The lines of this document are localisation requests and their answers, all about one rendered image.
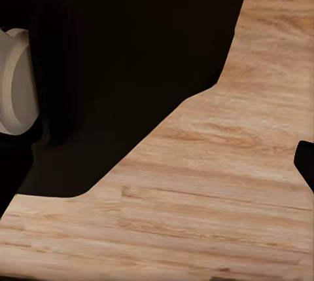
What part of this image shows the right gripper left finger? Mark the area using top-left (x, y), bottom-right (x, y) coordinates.
top-left (0, 140), bottom-right (33, 219)

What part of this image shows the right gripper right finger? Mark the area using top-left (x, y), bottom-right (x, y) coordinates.
top-left (294, 140), bottom-right (314, 192)

